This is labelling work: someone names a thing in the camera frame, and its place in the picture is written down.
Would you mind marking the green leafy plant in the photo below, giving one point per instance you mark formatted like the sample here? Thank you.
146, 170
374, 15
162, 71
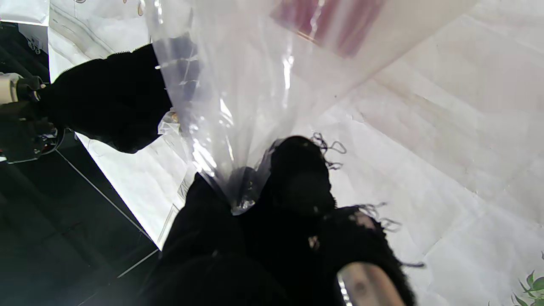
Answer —
533, 289

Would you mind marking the clear plastic bag of teabags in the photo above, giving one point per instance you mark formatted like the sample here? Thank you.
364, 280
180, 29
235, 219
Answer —
255, 85

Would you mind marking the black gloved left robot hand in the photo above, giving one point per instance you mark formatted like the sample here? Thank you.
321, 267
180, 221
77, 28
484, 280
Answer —
276, 255

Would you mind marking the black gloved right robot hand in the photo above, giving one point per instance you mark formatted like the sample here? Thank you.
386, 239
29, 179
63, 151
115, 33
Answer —
110, 97

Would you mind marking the red floral tea canister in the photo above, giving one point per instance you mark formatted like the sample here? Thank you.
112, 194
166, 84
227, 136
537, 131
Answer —
331, 25

